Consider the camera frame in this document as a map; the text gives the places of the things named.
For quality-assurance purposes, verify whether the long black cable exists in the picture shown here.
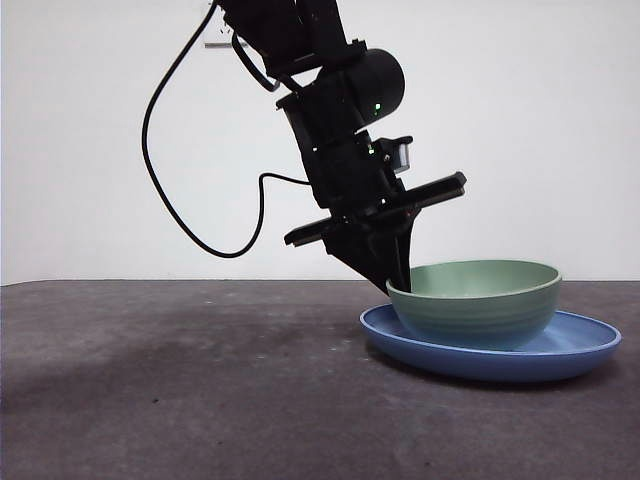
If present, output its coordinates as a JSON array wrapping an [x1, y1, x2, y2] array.
[[141, 0, 314, 260]]

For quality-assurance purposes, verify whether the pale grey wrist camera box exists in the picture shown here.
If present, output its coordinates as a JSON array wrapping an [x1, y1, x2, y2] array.
[[374, 134, 415, 179]]

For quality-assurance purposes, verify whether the short black cable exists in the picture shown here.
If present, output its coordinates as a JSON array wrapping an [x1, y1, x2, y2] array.
[[230, 32, 280, 93]]

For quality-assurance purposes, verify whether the white wall socket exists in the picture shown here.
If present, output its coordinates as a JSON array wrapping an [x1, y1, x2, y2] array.
[[203, 0, 251, 50]]

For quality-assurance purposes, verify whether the green ribbed bowl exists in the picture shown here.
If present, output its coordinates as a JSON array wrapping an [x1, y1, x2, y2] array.
[[385, 258, 564, 352]]

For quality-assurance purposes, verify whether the blue plate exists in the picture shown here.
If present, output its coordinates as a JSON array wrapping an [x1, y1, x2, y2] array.
[[358, 303, 625, 385]]

